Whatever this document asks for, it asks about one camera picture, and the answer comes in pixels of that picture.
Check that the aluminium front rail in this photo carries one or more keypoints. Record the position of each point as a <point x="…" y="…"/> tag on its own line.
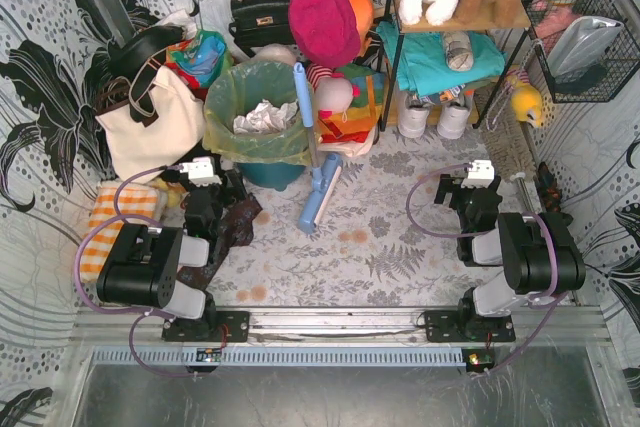
<point x="353" y="326"/>

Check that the black wire basket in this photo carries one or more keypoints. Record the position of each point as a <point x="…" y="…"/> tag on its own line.
<point x="602" y="81"/>

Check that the grey cable duct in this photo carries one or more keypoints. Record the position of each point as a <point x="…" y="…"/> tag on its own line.
<point x="282" y="356"/>

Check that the teal trash bin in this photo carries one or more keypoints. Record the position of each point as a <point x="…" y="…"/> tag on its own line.
<point x="277" y="176"/>

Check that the colourful printed bag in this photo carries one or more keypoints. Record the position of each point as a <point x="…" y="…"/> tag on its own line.
<point x="200" y="60"/>

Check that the magenta fabric bag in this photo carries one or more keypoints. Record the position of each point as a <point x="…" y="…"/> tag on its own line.
<point x="325" y="31"/>

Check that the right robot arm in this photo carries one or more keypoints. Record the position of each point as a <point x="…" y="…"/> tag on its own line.
<point x="537" y="258"/>

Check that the brown patterned necktie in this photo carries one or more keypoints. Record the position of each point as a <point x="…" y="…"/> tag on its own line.
<point x="235" y="230"/>

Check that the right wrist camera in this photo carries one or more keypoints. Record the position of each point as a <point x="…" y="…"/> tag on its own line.
<point x="479" y="174"/>

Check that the orange checkered towel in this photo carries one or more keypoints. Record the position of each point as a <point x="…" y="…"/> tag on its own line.
<point x="134" y="199"/>

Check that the rainbow striped bag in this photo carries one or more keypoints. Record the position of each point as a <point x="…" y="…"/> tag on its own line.
<point x="364" y="112"/>

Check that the yellow trash bag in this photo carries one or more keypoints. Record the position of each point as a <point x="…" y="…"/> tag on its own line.
<point x="237" y="92"/>

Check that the black leather handbag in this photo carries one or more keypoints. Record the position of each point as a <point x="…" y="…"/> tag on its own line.
<point x="259" y="23"/>

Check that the silver foil pouch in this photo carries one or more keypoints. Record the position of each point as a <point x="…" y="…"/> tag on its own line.
<point x="582" y="44"/>

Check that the teal folded cloth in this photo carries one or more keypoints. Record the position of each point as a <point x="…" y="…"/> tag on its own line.
<point x="422" y="67"/>

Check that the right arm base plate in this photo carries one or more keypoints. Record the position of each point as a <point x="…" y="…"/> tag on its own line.
<point x="450" y="326"/>

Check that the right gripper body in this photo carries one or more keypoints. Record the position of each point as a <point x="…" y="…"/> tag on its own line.
<point x="445" y="187"/>

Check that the pink white plush doll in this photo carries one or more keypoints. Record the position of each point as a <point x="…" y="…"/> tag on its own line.
<point x="333" y="93"/>

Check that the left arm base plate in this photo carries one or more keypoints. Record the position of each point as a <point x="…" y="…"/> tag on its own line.
<point x="233" y="324"/>

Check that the grey rolled sock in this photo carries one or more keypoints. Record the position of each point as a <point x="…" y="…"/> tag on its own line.
<point x="458" y="50"/>

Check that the crumpled white paper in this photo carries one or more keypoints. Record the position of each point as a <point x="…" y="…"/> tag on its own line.
<point x="266" y="118"/>

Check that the wooden metal shelf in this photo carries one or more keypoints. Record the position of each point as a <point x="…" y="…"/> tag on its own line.
<point x="391" y="32"/>

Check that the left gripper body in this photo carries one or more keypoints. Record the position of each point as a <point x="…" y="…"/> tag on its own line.
<point x="232" y="185"/>

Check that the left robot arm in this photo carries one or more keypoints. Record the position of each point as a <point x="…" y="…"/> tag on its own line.
<point x="167" y="270"/>

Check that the cream canvas tote bag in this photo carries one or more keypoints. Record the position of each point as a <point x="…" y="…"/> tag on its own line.
<point x="176" y="127"/>

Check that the orange plush toy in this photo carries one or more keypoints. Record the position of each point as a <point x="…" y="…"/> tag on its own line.
<point x="364" y="14"/>

